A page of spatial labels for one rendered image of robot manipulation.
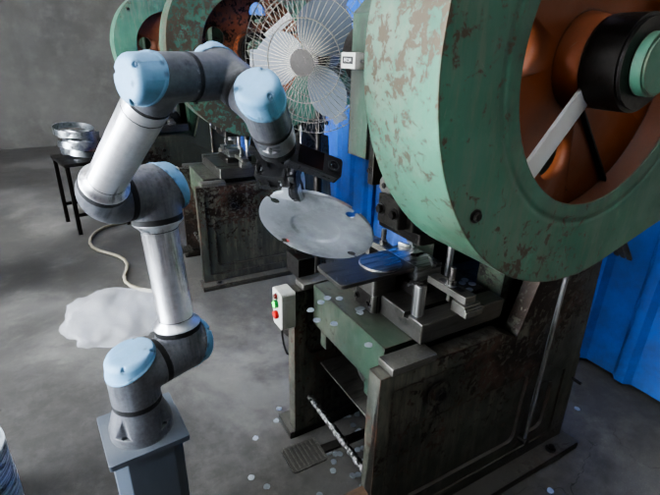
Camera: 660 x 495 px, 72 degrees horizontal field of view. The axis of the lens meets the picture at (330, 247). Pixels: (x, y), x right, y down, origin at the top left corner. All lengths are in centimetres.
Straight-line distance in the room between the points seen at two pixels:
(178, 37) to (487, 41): 179
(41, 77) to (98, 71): 71
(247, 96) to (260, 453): 137
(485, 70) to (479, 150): 11
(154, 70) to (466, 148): 46
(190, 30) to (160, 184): 135
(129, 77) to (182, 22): 161
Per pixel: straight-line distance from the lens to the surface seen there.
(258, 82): 74
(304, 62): 189
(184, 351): 122
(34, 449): 207
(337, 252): 119
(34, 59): 756
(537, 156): 88
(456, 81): 67
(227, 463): 180
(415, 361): 117
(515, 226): 85
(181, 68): 75
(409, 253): 139
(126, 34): 402
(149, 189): 106
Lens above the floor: 134
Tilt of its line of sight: 23 degrees down
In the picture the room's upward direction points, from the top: 2 degrees clockwise
